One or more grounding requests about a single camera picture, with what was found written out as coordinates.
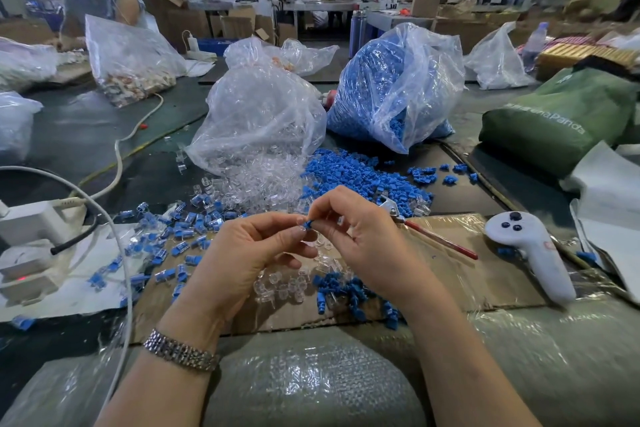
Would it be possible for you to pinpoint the upright clear plastic bag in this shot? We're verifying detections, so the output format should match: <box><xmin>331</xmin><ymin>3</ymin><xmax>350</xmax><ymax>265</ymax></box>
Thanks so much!
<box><xmin>463</xmin><ymin>21</ymin><xmax>539</xmax><ymax>91</ymax></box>

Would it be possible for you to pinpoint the blue plastic crate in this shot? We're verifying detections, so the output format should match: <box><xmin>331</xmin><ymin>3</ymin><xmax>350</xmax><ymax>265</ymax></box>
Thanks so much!
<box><xmin>197</xmin><ymin>37</ymin><xmax>236</xmax><ymax>57</ymax></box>

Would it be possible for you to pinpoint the crumpled clear plastic bag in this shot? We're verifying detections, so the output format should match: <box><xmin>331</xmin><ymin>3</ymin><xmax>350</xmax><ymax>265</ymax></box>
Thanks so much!
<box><xmin>0</xmin><ymin>91</ymin><xmax>45</xmax><ymax>165</ymax></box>

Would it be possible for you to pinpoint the thin white cable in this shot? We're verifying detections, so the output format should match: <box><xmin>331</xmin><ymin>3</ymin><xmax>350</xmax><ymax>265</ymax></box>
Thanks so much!
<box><xmin>0</xmin><ymin>165</ymin><xmax>135</xmax><ymax>410</ymax></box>

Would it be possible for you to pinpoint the small cluster of clear pieces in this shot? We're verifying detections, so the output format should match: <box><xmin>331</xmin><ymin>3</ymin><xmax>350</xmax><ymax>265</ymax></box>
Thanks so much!
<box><xmin>252</xmin><ymin>236</ymin><xmax>352</xmax><ymax>305</ymax></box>

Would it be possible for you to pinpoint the large pile of blue caps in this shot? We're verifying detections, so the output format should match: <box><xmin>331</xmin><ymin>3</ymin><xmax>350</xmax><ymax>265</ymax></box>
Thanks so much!
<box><xmin>299</xmin><ymin>147</ymin><xmax>482</xmax><ymax>218</ymax></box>

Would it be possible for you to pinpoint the person's right forearm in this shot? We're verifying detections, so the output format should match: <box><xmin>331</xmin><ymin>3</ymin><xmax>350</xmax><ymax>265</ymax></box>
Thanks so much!
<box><xmin>399</xmin><ymin>292</ymin><xmax>544</xmax><ymax>427</ymax></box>

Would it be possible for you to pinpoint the small heap of blue caps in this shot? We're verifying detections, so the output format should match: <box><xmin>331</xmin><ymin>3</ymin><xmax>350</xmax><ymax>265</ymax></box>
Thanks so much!
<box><xmin>312</xmin><ymin>272</ymin><xmax>404</xmax><ymax>332</ymax></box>

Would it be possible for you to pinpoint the brown cardboard sheet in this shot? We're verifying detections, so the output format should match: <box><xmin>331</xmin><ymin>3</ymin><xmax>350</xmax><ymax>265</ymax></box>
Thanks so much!
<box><xmin>130</xmin><ymin>213</ymin><xmax>549</xmax><ymax>345</ymax></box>

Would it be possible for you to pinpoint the clear bubble wrap sheet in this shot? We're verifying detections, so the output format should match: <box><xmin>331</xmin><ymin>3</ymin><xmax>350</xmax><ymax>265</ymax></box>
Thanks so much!
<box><xmin>0</xmin><ymin>287</ymin><xmax>640</xmax><ymax>427</ymax></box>

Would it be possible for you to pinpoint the clear bag of mixed parts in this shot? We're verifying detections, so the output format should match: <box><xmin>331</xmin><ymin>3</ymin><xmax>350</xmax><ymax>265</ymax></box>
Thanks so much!
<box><xmin>84</xmin><ymin>14</ymin><xmax>187</xmax><ymax>108</ymax></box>

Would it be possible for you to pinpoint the empty clear plastic bag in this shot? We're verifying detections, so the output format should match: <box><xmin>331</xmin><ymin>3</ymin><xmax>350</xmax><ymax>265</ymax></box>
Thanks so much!
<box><xmin>224</xmin><ymin>36</ymin><xmax>340</xmax><ymax>78</ymax></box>

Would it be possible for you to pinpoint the white handheld controller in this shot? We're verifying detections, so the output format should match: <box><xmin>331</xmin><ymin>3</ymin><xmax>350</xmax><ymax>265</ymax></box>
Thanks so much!
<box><xmin>483</xmin><ymin>211</ymin><xmax>578</xmax><ymax>306</ymax></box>

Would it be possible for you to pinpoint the red handled metal tool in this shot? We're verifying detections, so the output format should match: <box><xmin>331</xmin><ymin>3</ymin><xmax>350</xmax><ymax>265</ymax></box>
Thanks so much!
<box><xmin>375</xmin><ymin>194</ymin><xmax>480</xmax><ymax>262</ymax></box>

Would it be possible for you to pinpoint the clear bag of white parts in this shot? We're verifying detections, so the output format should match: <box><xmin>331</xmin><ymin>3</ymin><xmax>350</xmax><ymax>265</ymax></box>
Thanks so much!
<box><xmin>0</xmin><ymin>36</ymin><xmax>59</xmax><ymax>93</ymax></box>

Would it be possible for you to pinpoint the white paper sheet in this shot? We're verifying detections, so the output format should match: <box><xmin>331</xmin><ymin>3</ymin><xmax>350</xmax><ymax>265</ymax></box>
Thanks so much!
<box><xmin>0</xmin><ymin>223</ymin><xmax>152</xmax><ymax>324</ymax></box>

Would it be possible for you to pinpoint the clear bag of blue caps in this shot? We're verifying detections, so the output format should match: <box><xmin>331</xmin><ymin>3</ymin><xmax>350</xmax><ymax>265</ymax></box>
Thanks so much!
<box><xmin>326</xmin><ymin>22</ymin><xmax>467</xmax><ymax>155</ymax></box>

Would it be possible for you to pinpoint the person's left hand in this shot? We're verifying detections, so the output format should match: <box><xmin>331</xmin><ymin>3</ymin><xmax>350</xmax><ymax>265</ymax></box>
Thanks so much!
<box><xmin>159</xmin><ymin>211</ymin><xmax>319</xmax><ymax>351</ymax></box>

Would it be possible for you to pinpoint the person's right hand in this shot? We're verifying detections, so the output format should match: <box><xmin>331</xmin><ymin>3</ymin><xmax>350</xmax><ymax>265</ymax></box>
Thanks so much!
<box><xmin>304</xmin><ymin>185</ymin><xmax>451</xmax><ymax>316</ymax></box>

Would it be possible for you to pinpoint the pile of assembled blue-clear connectors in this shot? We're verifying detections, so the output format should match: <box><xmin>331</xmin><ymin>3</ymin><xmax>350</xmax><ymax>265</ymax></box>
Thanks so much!
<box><xmin>87</xmin><ymin>198</ymin><xmax>242</xmax><ymax>308</ymax></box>

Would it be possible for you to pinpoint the yellow ribbed box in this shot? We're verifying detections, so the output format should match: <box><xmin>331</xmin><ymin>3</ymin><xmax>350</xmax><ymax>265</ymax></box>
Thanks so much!
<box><xmin>535</xmin><ymin>43</ymin><xmax>639</xmax><ymax>82</ymax></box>

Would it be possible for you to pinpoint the large pile of clear pieces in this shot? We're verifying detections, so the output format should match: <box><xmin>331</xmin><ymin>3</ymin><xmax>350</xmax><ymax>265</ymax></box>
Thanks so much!
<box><xmin>175</xmin><ymin>145</ymin><xmax>312</xmax><ymax>216</ymax></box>

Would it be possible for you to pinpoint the clear water bottle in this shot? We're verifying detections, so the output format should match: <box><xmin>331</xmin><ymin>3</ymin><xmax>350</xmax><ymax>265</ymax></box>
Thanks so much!
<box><xmin>520</xmin><ymin>22</ymin><xmax>550</xmax><ymax>73</ymax></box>

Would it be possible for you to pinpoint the thin yellow cable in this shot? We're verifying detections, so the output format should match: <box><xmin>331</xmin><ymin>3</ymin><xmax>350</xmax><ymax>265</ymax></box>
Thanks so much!
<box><xmin>69</xmin><ymin>111</ymin><xmax>209</xmax><ymax>193</ymax></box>

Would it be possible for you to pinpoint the person's left forearm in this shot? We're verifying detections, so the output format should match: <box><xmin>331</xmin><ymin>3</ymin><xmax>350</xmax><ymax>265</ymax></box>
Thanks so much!
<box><xmin>94</xmin><ymin>341</ymin><xmax>222</xmax><ymax>427</ymax></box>

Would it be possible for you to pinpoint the white power strip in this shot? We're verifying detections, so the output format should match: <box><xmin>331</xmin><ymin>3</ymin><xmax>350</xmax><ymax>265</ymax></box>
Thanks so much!
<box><xmin>0</xmin><ymin>198</ymin><xmax>89</xmax><ymax>248</ymax></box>

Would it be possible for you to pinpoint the black cable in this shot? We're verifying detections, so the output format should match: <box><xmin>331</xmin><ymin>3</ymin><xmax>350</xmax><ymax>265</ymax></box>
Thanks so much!
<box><xmin>49</xmin><ymin>210</ymin><xmax>100</xmax><ymax>257</ymax></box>

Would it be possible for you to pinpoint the green fabric bag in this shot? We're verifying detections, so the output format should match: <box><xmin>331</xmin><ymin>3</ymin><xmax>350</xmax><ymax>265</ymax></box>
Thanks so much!
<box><xmin>478</xmin><ymin>65</ymin><xmax>640</xmax><ymax>178</ymax></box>

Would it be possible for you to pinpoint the white charger block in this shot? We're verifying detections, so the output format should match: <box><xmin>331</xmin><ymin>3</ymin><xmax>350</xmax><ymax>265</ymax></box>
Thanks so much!
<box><xmin>182</xmin><ymin>30</ymin><xmax>218</xmax><ymax>62</ymax></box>

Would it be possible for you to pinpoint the silver metal wristwatch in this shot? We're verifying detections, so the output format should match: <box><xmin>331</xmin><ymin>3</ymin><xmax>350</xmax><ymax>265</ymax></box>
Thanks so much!
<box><xmin>142</xmin><ymin>328</ymin><xmax>221</xmax><ymax>374</ymax></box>

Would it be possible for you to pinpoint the thick white cable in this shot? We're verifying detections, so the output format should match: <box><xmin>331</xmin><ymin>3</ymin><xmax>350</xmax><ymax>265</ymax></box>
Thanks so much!
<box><xmin>69</xmin><ymin>93</ymin><xmax>165</xmax><ymax>203</ymax></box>

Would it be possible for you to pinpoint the large open cardboard box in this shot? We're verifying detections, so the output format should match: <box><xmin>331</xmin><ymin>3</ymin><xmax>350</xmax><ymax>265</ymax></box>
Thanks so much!
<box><xmin>141</xmin><ymin>0</ymin><xmax>212</xmax><ymax>53</ymax></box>

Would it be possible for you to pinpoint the white power adapter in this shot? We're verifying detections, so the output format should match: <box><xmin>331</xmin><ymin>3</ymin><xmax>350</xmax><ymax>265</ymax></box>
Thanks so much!
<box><xmin>0</xmin><ymin>239</ymin><xmax>65</xmax><ymax>306</ymax></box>

